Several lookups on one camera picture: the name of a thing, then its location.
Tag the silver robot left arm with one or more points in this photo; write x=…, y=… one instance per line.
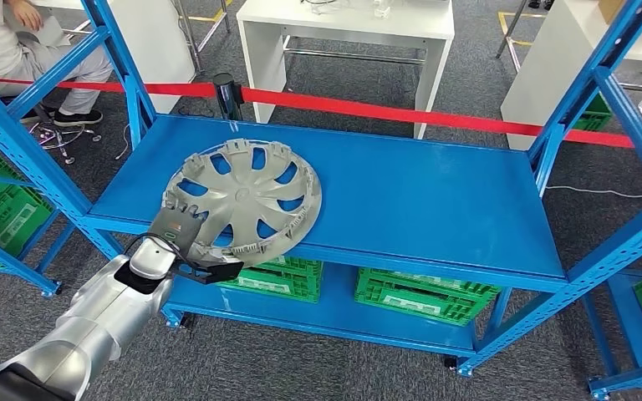
x=94, y=321

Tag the wide blue metal shelf rack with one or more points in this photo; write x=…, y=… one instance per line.
x=409, y=199

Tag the office chair with chrome base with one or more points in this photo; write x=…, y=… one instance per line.
x=33, y=114

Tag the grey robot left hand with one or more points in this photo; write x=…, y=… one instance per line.
x=177, y=232

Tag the large white table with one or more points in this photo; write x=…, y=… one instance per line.
x=548, y=83

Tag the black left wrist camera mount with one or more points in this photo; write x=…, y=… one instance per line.
x=216, y=272

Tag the black barrier belt post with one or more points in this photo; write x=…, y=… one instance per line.
x=227, y=97

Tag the white cabinet panel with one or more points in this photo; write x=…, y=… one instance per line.
x=149, y=44

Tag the red barrier belt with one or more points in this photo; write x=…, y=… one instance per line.
x=382, y=113

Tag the grey plastic wheel hubcap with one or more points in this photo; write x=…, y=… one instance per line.
x=243, y=193

